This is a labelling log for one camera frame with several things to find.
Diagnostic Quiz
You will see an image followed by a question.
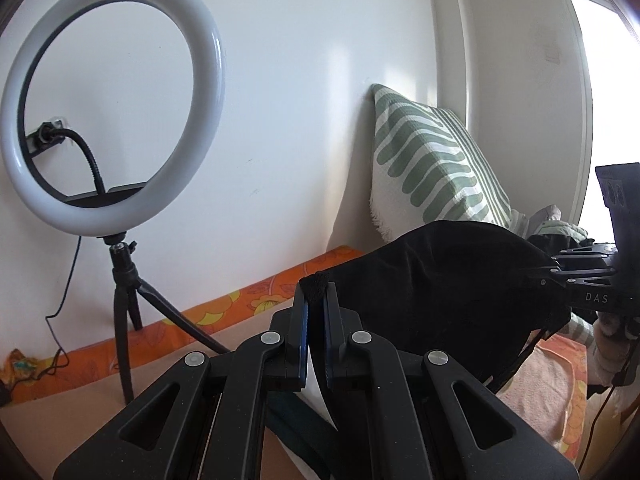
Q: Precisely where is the white ring light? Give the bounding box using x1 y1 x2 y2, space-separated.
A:
1 0 224 237

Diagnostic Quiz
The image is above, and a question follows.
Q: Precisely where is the right gloved hand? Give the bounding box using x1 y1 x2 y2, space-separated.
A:
588 312 639 386

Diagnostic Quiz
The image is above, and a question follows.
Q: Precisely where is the white folded garment with straps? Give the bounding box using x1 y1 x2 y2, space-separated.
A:
285 354 335 480

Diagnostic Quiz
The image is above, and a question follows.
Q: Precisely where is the peach bed blanket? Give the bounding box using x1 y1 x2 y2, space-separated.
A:
1 298 305 479

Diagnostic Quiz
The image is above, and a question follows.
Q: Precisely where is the green white patterned pillow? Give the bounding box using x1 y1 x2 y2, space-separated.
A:
370 84 528 243

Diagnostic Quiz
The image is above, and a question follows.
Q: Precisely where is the dark green folded garment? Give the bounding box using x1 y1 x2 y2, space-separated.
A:
266 391 338 479

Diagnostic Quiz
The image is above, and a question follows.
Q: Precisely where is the black power cable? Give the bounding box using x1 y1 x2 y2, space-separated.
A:
6 234 84 391

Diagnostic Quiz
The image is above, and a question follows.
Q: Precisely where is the small colourful cloth pouch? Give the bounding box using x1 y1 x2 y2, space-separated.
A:
2 349 39 385

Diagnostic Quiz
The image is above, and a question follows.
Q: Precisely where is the black t-shirt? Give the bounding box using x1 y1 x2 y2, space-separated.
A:
300 221 570 382

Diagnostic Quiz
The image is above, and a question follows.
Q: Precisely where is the orange floral bed sheet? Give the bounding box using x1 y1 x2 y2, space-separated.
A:
0 244 591 456

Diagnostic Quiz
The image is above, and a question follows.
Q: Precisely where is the black mini tripod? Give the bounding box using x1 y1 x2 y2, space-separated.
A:
102 231 232 406

